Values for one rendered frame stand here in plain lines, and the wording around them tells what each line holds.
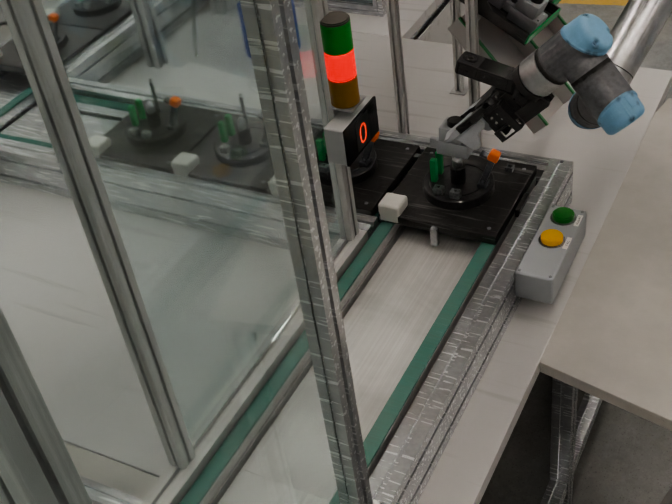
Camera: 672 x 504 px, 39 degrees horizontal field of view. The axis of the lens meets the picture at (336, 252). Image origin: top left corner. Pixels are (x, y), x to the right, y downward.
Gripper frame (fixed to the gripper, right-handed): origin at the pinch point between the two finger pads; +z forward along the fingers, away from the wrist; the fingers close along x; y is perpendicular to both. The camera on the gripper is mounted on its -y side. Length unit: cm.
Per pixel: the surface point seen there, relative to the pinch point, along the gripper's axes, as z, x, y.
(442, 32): 59, 104, -7
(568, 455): 41, -2, 76
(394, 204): 14.1, -11.0, 2.6
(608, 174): 1.3, 28.4, 33.9
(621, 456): 56, 25, 101
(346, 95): -5.7, -21.1, -19.2
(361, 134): -0.6, -19.7, -12.5
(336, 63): -9.5, -21.6, -24.1
